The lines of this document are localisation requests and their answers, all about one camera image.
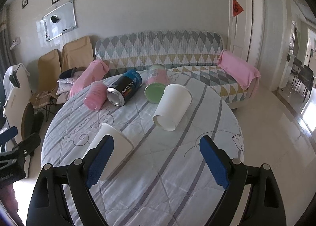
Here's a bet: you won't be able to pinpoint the red door decoration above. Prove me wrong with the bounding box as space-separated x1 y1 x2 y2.
232 0 244 17

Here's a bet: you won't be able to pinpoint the pink towel left armrest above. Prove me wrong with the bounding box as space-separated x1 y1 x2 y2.
69 60 109 98

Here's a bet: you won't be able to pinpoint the white chair with cloth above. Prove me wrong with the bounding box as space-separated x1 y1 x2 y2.
3 63 32 144

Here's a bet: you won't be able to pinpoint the pink towel right armrest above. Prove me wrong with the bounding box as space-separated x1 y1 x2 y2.
217 49 261 93

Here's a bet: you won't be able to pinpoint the white paper cup far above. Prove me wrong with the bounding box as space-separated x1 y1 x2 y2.
153 84 192 131

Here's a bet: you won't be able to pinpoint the white door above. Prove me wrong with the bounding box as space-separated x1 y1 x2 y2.
230 0 253 61

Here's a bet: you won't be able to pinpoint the pink green lidded cup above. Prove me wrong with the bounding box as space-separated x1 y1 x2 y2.
144 64 169 104

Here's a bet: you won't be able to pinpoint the tan covered chair left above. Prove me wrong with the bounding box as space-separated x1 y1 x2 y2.
38 49 61 92

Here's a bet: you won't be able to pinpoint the triangle pattern sofa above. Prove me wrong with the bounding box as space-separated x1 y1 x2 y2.
95 30 256 109

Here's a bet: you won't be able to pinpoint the small black framed picture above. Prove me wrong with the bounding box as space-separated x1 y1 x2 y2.
22 0 28 8

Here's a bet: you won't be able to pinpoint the striped white tablecloth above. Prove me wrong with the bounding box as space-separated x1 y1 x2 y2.
41 72 244 225

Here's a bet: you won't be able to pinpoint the blue black metal tumbler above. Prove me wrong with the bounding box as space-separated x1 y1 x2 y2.
107 70 142 106

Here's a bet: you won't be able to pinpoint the dark dining chairs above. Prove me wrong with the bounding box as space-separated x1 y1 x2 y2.
291 58 315 101

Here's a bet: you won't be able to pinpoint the pink towel armrest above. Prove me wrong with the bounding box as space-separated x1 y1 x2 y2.
217 49 261 93
69 60 109 98

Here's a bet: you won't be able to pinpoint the white paper cup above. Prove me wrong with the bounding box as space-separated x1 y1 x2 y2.
84 123 134 187
153 84 192 131

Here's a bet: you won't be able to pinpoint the stack of folded pillows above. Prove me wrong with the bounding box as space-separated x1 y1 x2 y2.
56 71 83 104

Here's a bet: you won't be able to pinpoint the whiteboard on wall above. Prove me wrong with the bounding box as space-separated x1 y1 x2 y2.
42 0 77 42

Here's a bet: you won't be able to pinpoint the white paper cup near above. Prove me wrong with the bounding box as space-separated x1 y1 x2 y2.
84 123 134 187

